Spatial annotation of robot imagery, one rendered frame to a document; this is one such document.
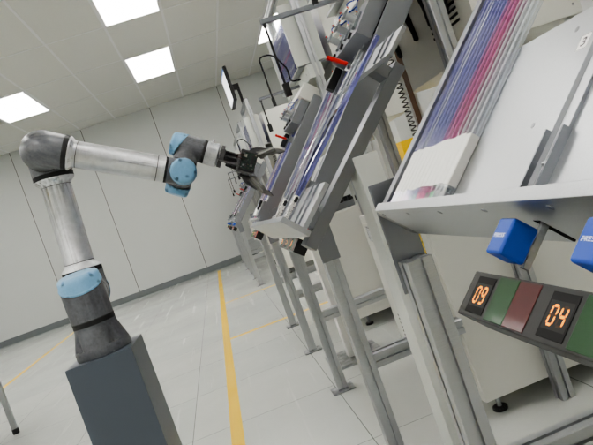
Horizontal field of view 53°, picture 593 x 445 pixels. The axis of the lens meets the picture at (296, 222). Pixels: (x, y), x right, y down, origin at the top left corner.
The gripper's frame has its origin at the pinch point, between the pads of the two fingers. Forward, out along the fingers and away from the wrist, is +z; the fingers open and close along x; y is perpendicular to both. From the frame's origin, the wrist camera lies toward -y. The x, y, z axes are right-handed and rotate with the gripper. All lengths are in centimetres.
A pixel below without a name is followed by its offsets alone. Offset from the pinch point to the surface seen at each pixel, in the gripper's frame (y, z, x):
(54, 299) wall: -850, -234, -202
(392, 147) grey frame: -36, 44, 27
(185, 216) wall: -847, -62, -11
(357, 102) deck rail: 34.9, 12.4, 20.0
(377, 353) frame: 38, 34, -43
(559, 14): 36, 62, 61
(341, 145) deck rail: 34.8, 11.2, 7.7
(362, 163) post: 60, 12, 0
